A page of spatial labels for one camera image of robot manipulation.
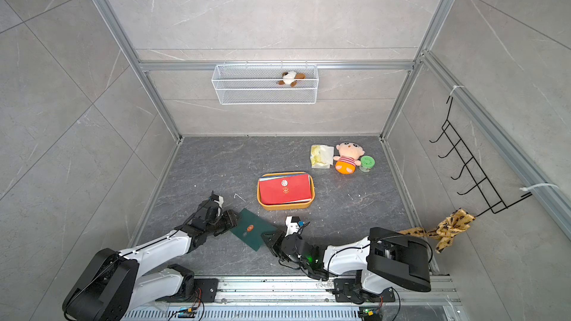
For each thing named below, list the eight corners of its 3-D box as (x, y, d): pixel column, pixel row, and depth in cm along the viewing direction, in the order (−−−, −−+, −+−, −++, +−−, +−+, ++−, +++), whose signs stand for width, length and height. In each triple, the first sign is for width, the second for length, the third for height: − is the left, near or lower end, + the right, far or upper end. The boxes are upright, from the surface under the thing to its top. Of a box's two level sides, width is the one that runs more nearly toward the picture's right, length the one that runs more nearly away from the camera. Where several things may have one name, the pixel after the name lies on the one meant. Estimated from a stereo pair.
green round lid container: (359, 173, 107) (362, 166, 103) (356, 162, 111) (359, 155, 107) (372, 173, 107) (376, 166, 103) (369, 162, 111) (373, 155, 107)
